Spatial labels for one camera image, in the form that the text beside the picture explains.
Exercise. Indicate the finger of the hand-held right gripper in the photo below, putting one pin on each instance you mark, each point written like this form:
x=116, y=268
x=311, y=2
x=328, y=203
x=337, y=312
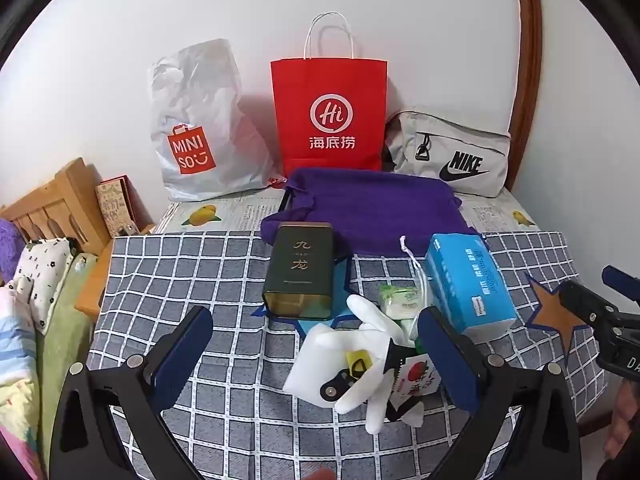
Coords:
x=619, y=281
x=582, y=302

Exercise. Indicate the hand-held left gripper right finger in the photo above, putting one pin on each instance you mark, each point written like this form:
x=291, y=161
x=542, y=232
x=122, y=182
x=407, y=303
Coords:
x=445, y=360

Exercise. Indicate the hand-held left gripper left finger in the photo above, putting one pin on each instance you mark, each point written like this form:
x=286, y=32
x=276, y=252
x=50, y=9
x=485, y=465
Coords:
x=182, y=355

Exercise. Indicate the fruit print tissue packet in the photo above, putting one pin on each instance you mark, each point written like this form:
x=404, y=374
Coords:
x=415, y=380

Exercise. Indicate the green wipes packet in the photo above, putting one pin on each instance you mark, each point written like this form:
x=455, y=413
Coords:
x=397, y=302

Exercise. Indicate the yellow and black pouch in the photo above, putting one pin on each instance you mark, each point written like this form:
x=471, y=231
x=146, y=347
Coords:
x=356, y=358

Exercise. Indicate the person's right hand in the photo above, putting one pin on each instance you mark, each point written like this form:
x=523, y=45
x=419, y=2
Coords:
x=624, y=422

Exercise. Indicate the person's left hand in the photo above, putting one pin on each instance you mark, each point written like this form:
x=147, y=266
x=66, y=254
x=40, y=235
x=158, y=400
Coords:
x=320, y=474

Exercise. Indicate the blue tissue pack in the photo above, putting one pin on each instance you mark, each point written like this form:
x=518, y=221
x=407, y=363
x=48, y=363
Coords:
x=470, y=285

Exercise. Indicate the grey plaid tablecloth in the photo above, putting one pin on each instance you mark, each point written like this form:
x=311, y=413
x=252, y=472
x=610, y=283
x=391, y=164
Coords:
x=200, y=270

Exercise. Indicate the light green blanket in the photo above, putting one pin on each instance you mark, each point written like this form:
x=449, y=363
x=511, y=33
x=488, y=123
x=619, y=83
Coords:
x=65, y=350

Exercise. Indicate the dark green tin box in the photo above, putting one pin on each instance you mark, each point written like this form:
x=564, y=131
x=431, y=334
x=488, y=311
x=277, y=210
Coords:
x=300, y=270

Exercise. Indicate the white flower print pillow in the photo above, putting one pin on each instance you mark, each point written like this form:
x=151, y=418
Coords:
x=45, y=280

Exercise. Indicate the purple towel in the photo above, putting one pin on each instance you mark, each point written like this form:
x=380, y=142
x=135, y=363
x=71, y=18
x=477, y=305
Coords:
x=380, y=210

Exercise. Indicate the patterned brown book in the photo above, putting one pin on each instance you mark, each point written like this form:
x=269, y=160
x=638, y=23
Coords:
x=115, y=205

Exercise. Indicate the wooden bed headboard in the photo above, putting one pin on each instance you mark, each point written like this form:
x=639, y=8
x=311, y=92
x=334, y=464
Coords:
x=55, y=205

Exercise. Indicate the grey waist bag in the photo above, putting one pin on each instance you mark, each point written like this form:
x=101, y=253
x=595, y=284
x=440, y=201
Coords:
x=450, y=155

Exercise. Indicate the purple plush cushion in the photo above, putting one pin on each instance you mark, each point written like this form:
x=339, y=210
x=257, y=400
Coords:
x=9, y=250

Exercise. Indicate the white plastic shopping bag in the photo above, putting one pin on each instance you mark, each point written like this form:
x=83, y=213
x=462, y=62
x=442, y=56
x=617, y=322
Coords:
x=200, y=110

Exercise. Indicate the red paper bag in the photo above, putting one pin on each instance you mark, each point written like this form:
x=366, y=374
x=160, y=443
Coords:
x=330, y=110

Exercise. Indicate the brown wooden door frame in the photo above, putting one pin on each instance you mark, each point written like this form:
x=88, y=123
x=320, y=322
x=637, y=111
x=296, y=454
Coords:
x=530, y=60

